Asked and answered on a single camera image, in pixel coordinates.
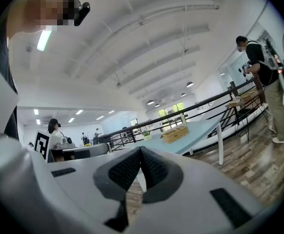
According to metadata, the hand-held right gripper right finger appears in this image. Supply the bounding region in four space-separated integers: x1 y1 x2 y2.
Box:
132 146 272 234

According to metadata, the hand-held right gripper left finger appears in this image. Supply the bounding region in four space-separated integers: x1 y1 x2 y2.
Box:
46 146 142 234

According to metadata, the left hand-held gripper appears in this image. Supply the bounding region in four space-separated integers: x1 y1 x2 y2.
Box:
34 130 109 163

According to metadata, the woven wicker basket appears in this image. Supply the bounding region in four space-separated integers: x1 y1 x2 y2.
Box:
160 125 190 144

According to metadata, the white table leg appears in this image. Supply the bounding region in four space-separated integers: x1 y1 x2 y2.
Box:
218 122 224 166

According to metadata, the group of rectangular light panels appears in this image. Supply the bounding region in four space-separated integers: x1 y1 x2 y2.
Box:
33 109 115 125

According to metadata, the large glass window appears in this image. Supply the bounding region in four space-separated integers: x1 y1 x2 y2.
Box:
157 101 185 129

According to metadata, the light blue table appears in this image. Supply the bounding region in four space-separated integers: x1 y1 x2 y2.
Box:
95 78 264 151

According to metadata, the group of black pendant lamps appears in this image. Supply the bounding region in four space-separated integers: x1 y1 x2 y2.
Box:
146 81 194 108

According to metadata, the long white tube light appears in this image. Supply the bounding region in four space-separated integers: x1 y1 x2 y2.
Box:
36 29 53 52

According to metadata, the person's head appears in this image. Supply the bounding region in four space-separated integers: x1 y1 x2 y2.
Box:
6 0 76 38

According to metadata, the black head-worn camera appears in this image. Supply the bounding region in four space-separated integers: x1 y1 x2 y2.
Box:
73 1 91 27

